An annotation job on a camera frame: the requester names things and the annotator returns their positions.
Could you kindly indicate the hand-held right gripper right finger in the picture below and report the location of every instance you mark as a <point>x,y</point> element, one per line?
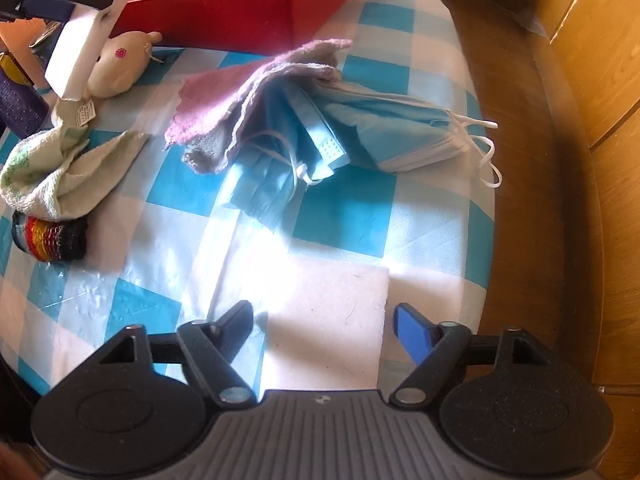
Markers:
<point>410,332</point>

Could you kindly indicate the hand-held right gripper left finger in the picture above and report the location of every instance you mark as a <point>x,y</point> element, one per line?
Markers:
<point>240,317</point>

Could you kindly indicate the cream plush toy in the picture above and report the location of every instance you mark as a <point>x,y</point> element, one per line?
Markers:
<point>125,62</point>

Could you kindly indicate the blue face mask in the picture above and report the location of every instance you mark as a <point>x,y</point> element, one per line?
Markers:
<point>400,130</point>
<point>325,140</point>
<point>265,185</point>

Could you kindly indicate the red cardboard box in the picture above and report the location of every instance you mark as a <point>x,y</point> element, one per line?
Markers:
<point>225,20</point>

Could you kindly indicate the white green patterned towel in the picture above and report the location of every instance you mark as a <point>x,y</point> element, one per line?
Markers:
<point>50,175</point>

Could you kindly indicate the purple cloth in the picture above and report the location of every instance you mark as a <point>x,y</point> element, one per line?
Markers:
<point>225,95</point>

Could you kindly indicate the rainbow striped knit hat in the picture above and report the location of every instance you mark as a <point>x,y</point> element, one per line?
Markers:
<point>50,240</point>

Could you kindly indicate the blue white checkered tablecloth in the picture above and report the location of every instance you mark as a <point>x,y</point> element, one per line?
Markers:
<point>425,240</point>

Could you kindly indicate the purple drink can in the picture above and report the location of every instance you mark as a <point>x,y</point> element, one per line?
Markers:
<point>20,105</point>

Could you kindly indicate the wooden cabinet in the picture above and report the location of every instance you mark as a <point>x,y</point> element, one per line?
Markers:
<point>600,60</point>

